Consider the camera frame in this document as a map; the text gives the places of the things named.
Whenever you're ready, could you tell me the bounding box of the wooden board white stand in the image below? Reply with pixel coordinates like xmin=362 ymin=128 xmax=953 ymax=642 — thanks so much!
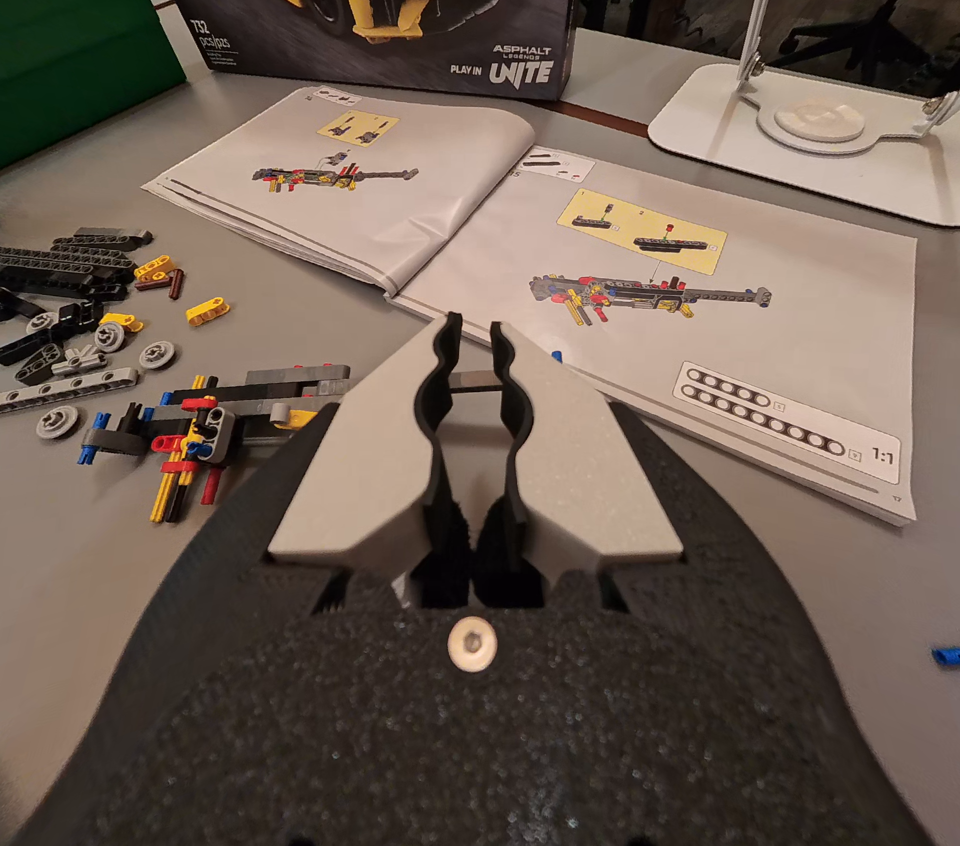
xmin=624 ymin=0 xmax=960 ymax=228

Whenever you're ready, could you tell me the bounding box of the light grey lego beam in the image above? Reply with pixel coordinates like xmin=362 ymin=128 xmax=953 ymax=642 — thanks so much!
xmin=0 ymin=366 xmax=141 ymax=414

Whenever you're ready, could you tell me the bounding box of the grey lego beam assembly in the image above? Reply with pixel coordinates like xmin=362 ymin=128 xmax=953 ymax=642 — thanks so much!
xmin=78 ymin=350 xmax=565 ymax=525

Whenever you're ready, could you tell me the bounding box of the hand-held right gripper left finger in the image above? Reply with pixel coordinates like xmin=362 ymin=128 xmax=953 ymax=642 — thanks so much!
xmin=264 ymin=311 xmax=464 ymax=576

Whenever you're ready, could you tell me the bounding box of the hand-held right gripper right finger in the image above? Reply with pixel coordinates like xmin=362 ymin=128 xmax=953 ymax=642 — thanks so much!
xmin=489 ymin=319 xmax=687 ymax=576

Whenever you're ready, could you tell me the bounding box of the light grey lego connector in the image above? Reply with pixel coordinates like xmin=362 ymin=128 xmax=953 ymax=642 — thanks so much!
xmin=48 ymin=345 xmax=108 ymax=377

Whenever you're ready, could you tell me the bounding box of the pile of black lego beams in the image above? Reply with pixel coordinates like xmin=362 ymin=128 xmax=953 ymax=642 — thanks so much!
xmin=0 ymin=226 xmax=155 ymax=386

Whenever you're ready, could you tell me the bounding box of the open instruction booklet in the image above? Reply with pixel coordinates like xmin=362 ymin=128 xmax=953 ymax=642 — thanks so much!
xmin=141 ymin=85 xmax=920 ymax=527

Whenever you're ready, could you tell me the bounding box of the green plastic bin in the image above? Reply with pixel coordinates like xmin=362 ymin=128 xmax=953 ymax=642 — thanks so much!
xmin=0 ymin=0 xmax=187 ymax=171

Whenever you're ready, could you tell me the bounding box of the black office chair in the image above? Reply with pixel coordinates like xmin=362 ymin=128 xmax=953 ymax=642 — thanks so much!
xmin=780 ymin=0 xmax=960 ymax=86

